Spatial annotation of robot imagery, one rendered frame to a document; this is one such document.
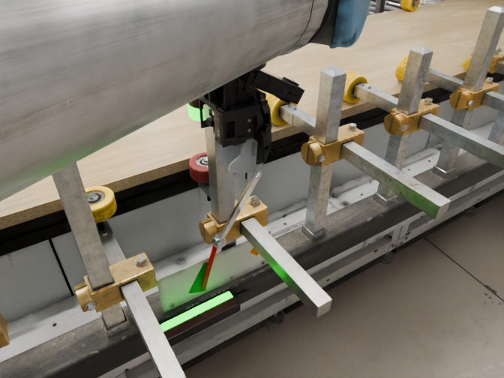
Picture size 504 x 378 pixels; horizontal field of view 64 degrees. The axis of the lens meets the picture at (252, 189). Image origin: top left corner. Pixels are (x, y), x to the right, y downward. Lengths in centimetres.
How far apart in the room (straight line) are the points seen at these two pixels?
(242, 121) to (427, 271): 157
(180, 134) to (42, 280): 46
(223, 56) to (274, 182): 95
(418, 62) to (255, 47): 77
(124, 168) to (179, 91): 75
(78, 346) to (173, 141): 49
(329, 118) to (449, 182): 60
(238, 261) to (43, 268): 43
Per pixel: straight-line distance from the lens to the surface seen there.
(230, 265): 87
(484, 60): 119
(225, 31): 20
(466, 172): 139
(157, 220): 101
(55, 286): 104
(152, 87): 16
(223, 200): 76
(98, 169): 94
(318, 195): 92
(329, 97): 80
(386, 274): 195
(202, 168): 88
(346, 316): 176
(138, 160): 94
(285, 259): 73
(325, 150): 84
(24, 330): 106
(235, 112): 56
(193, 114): 71
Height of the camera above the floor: 139
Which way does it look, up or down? 37 degrees down
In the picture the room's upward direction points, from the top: straight up
